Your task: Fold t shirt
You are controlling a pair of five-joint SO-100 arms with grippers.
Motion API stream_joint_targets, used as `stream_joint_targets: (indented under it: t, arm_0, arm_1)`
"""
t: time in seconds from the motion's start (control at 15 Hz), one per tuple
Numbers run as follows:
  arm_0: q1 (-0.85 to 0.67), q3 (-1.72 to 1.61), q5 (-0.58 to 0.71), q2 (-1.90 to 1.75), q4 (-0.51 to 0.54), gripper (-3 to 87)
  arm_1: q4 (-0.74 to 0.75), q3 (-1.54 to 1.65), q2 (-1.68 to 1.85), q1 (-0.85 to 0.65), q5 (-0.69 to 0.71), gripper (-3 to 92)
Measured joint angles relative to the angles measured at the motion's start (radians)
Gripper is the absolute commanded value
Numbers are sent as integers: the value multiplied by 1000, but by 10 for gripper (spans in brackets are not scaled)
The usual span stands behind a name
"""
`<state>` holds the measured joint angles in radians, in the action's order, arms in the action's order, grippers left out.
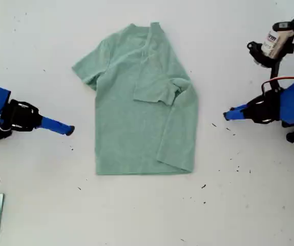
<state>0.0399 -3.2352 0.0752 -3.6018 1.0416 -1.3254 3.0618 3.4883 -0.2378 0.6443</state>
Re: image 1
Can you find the green t-shirt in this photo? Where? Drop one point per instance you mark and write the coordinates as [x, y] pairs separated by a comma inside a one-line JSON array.
[[136, 115]]

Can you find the black camera stalk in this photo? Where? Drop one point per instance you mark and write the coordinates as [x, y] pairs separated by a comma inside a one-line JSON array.
[[275, 74]]

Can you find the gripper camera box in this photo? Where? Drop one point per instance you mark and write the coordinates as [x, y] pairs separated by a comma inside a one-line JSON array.
[[275, 43]]

